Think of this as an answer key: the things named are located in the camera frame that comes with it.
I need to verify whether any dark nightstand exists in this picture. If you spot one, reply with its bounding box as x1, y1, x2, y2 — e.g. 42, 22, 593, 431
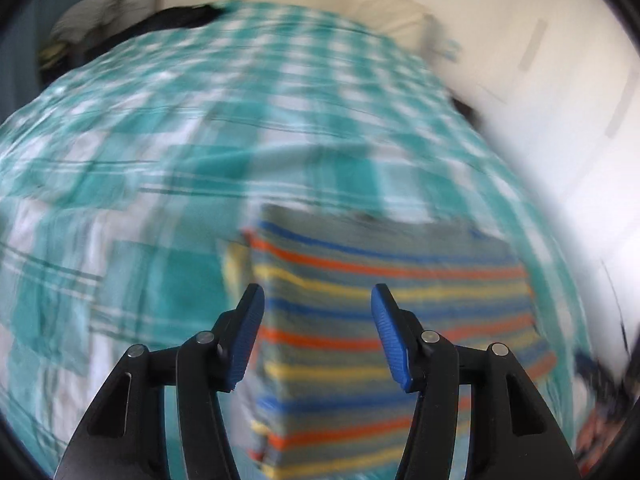
449, 90, 482, 129

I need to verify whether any black garment on bed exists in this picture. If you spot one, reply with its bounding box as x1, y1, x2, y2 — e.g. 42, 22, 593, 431
105, 4, 224, 46

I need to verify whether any teal plaid bedspread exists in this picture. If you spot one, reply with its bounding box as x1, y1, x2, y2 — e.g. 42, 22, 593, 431
1, 0, 590, 479

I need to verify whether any wall socket panel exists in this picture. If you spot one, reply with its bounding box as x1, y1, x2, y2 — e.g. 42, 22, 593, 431
426, 37, 462, 63

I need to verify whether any striped knit sweater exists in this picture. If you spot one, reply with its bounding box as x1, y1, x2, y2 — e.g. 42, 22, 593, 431
224, 205, 555, 479

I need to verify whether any pile of clothes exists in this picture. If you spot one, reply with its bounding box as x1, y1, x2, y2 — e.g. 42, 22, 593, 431
38, 0, 126, 70

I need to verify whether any white wardrobe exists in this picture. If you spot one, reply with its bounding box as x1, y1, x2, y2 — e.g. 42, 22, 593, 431
471, 0, 639, 367

